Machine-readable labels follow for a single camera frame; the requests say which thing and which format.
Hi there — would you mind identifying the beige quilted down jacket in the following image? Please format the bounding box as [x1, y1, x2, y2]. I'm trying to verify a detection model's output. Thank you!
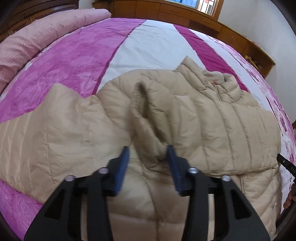
[1, 58, 282, 240]

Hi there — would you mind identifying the person's right hand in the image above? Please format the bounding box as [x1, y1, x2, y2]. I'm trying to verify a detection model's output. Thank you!
[283, 192, 296, 209]

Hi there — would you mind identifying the magenta white floral bedspread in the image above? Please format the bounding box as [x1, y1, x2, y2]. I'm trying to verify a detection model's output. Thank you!
[1, 18, 295, 239]

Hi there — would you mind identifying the pink checked rolled duvet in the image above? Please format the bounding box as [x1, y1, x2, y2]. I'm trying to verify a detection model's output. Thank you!
[0, 9, 111, 92]

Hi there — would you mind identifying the window with metal bars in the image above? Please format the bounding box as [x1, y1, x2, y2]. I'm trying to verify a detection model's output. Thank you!
[172, 0, 224, 20]

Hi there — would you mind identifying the brown wooden cabinet row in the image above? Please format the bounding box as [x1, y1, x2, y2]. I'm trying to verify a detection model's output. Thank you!
[92, 1, 275, 78]

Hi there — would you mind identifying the dark wooden headboard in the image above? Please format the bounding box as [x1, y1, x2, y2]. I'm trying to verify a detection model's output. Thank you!
[1, 0, 79, 42]

